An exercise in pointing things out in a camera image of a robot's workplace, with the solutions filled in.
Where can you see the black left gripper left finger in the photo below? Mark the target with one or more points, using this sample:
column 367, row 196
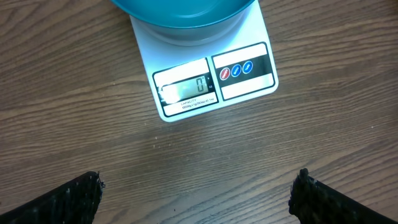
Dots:
column 76, row 201

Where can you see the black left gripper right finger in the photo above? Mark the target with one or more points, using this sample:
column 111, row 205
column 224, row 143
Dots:
column 313, row 202

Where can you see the white digital kitchen scale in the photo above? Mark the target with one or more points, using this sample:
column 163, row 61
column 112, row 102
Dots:
column 188, row 81

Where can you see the teal plastic bowl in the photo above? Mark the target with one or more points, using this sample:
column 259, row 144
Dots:
column 185, row 22

